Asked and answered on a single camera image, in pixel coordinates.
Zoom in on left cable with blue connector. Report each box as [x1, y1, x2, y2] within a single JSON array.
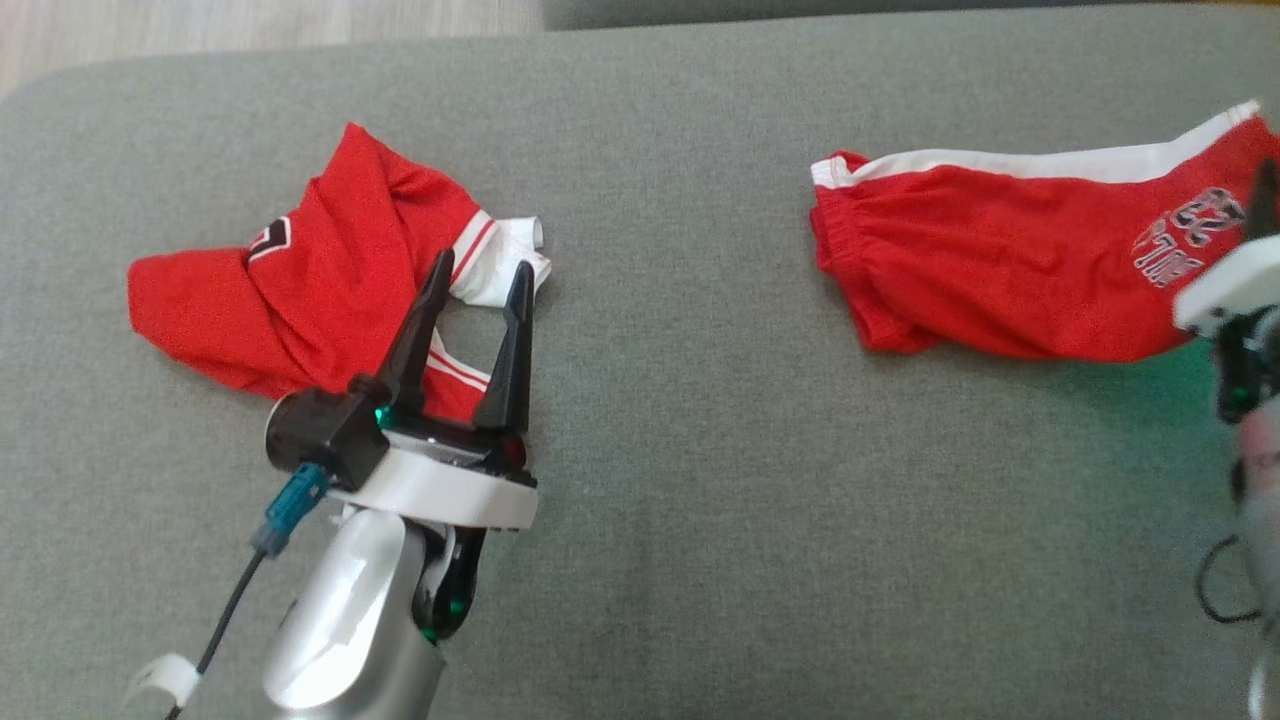
[[165, 462, 331, 720]]

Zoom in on red shorts with white stripe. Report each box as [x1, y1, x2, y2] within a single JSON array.
[[808, 100, 1280, 363]]

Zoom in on white cable strap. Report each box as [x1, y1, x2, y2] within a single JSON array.
[[128, 653, 203, 713]]

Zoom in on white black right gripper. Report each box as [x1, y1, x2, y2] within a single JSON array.
[[1172, 158, 1280, 426]]

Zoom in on red garment with white stripe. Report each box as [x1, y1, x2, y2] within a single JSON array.
[[0, 0, 1280, 720]]

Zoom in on red white basketball jersey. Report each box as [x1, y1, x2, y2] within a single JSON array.
[[127, 122, 553, 426]]

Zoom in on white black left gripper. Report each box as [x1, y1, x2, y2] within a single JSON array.
[[330, 250, 541, 643]]

